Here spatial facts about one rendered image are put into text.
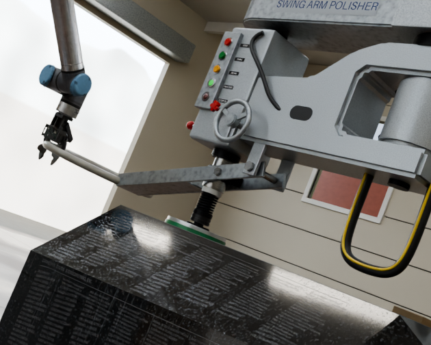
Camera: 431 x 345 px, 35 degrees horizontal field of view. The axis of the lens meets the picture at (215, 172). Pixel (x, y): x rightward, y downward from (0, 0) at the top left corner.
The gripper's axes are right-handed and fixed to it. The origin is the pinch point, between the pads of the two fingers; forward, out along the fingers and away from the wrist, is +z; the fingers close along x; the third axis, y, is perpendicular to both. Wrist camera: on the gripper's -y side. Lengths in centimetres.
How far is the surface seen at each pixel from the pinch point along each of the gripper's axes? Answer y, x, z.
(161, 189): 20, 57, -10
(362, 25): 59, 105, -81
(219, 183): 36, 80, -21
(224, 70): 39, 66, -57
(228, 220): -774, -81, 23
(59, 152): 23.8, 15.9, -6.7
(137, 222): 60, 68, 0
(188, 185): 29, 68, -16
